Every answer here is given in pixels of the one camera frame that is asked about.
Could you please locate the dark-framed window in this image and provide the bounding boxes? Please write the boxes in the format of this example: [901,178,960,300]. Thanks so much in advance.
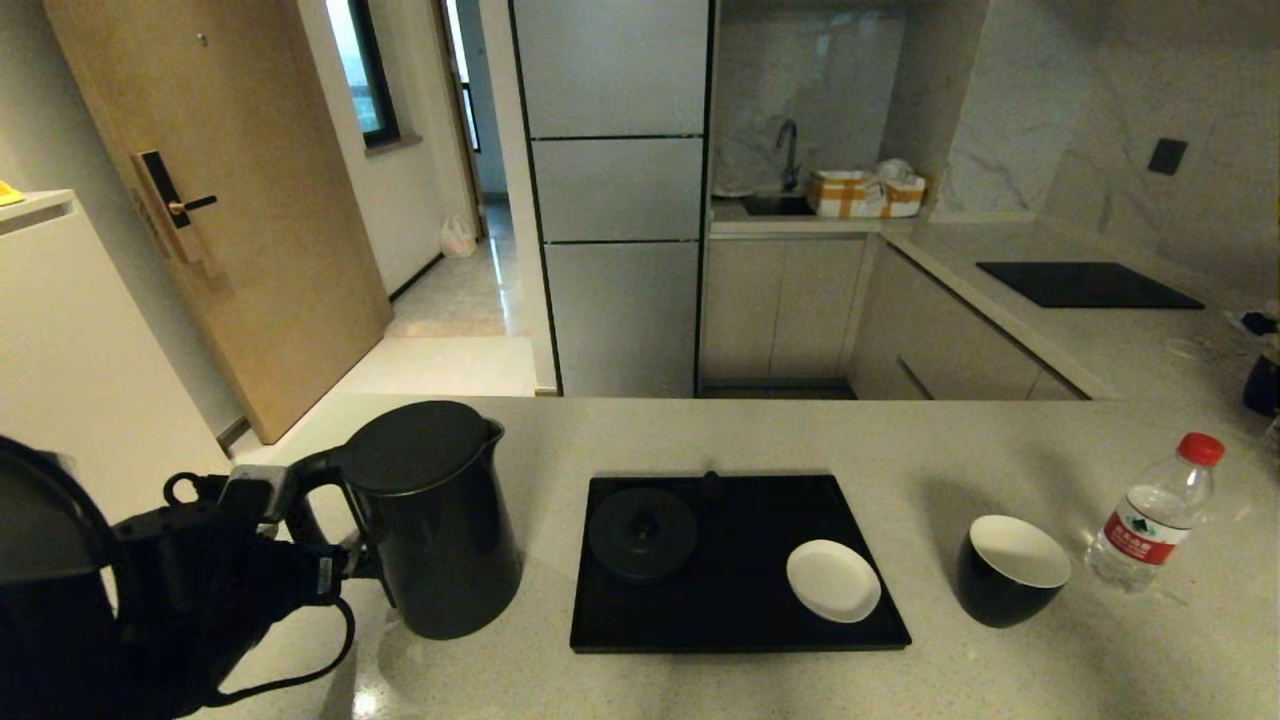
[326,0,403,151]

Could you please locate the beige kitchen base cabinets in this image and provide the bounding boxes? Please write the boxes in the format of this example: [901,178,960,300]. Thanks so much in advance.
[700,234,1091,401]

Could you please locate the black door lock handle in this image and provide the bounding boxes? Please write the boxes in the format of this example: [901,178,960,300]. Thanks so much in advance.
[135,150,221,264]

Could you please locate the black round kettle base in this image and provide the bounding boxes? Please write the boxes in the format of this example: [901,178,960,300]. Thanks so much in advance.
[587,470,723,586]

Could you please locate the black rectangular tray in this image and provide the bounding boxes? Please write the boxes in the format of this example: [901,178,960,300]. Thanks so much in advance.
[570,475,912,654]

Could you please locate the tall grey refrigerator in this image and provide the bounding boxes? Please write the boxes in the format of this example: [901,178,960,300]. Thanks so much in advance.
[510,0,713,398]

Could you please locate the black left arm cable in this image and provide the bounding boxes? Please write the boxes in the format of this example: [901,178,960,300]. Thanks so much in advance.
[200,595,357,707]

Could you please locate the yellow checked cloth box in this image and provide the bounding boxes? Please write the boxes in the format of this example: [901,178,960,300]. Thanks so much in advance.
[808,169,886,219]
[878,159,933,218]

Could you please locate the black electric kettle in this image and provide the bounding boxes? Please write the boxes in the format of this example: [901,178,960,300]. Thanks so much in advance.
[283,401,525,641]

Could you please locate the white saucer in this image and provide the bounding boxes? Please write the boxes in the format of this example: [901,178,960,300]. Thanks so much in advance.
[786,539,883,624]

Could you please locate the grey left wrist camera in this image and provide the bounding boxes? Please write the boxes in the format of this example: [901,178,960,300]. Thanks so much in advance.
[218,468,293,528]

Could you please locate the white side cabinet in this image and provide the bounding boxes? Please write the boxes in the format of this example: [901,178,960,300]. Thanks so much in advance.
[0,190,233,720]

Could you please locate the dark blue jar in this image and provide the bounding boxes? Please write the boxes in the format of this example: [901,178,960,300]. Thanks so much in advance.
[1243,350,1280,418]

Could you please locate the light wooden door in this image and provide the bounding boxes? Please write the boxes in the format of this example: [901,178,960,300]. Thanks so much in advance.
[45,0,394,445]

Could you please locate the dark kitchen faucet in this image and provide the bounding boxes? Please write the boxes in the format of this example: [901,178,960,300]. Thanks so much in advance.
[776,118,802,193]

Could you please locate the black induction cooktop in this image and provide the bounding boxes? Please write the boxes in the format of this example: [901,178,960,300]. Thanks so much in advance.
[977,261,1207,310]

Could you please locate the black cup white inside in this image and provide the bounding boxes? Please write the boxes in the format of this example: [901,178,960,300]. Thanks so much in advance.
[955,514,1072,629]

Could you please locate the clear bottle red cap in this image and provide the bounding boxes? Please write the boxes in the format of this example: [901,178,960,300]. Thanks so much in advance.
[1085,432,1227,595]

